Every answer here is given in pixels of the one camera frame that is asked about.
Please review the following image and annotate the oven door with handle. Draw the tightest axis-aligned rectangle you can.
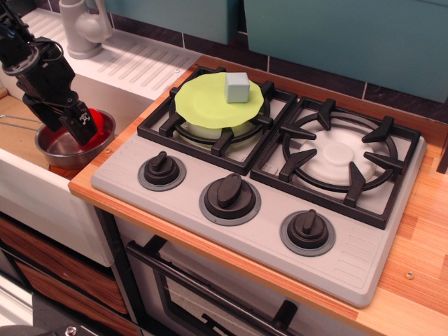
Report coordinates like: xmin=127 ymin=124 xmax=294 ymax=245
xmin=126 ymin=236 xmax=298 ymax=335

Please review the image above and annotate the black burner grate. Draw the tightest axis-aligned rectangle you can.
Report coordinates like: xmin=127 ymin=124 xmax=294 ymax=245
xmin=251 ymin=97 xmax=426 ymax=230
xmin=137 ymin=66 xmax=298 ymax=175

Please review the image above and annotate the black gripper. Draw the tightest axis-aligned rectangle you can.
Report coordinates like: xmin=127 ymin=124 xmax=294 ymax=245
xmin=15 ymin=37 xmax=98 ymax=146

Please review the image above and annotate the small steel pot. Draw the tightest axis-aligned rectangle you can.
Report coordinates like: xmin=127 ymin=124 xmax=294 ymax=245
xmin=1 ymin=111 xmax=116 ymax=170

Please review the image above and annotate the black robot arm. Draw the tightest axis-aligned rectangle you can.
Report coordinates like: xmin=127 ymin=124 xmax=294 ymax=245
xmin=1 ymin=1 xmax=98 ymax=146

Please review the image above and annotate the black middle stove knob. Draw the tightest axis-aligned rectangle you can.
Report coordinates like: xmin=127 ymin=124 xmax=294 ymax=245
xmin=199 ymin=173 xmax=262 ymax=227

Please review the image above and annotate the black right burner grate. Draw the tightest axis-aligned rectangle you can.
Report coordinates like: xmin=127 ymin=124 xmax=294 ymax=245
xmin=251 ymin=97 xmax=426 ymax=230

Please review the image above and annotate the grey toy faucet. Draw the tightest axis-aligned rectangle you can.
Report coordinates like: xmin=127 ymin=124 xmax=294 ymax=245
xmin=59 ymin=0 xmax=113 ymax=60

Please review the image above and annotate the black left burner grate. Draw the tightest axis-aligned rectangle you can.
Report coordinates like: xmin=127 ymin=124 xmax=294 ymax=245
xmin=137 ymin=66 xmax=298 ymax=175

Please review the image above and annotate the black right stove knob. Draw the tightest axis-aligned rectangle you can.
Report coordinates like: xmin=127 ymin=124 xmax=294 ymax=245
xmin=280 ymin=209 xmax=336 ymax=257

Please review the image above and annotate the light green plate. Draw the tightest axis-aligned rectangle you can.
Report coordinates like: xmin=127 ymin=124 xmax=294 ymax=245
xmin=174 ymin=72 xmax=264 ymax=129

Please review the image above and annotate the white toy sink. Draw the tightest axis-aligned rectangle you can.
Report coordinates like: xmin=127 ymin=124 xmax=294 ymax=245
xmin=0 ymin=8 xmax=204 ymax=269

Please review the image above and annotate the black left stove knob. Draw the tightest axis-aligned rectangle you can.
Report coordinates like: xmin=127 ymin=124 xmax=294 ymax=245
xmin=138 ymin=151 xmax=187 ymax=192

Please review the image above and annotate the wooden drawer front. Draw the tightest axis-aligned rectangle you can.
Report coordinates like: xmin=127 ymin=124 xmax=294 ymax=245
xmin=1 ymin=213 xmax=138 ymax=335

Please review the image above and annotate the black stove knob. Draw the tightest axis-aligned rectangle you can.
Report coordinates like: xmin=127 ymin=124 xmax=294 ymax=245
xmin=138 ymin=151 xmax=187 ymax=192
xmin=199 ymin=173 xmax=262 ymax=227
xmin=280 ymin=209 xmax=336 ymax=257

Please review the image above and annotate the pale blue cube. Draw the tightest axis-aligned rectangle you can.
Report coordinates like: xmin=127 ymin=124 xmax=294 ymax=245
xmin=225 ymin=72 xmax=250 ymax=103

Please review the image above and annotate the red toy tomato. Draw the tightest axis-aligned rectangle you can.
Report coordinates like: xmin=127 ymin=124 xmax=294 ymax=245
xmin=80 ymin=108 xmax=104 ymax=150

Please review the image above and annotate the grey toy stove top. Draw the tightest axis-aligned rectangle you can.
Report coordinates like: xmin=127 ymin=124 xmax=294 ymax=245
xmin=91 ymin=128 xmax=412 ymax=307

